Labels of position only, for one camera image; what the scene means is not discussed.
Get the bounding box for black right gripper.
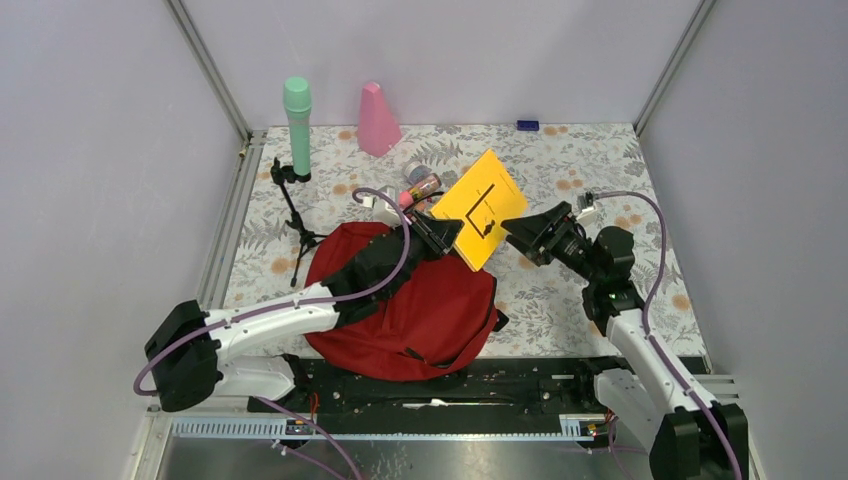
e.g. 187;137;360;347
501;201;603;285

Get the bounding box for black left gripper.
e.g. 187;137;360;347
382;208;463;300

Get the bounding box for yellow book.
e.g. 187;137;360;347
430;149;528;271

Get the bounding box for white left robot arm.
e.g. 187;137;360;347
133;211;463;412

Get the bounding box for small blue block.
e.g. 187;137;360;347
516;120;540;131

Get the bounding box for floral table mat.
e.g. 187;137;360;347
222;123;706;357

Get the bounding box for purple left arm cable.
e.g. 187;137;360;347
133;188;413;480

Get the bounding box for black mini tripod stand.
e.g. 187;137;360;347
270;157;326;287

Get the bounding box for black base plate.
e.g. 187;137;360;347
248;354;710;437

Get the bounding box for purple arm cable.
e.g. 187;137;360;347
133;188;413;480
582;190;745;480

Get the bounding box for green toy microphone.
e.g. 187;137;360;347
283;76;312;182

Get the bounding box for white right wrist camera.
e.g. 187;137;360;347
576;191;599;226

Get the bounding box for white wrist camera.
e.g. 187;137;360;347
576;191;599;226
372;198;401;228

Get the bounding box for pink capped tube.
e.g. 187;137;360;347
397;173;442;209

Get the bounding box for clear glitter jar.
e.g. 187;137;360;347
402;160;432;185

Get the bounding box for red backpack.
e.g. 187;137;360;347
305;222;508;381

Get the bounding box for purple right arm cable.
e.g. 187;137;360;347
582;190;745;480

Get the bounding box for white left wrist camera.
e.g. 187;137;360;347
372;198;401;228

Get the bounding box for pink cone block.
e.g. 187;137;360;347
357;82;403;157

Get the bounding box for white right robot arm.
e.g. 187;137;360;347
501;202;749;479

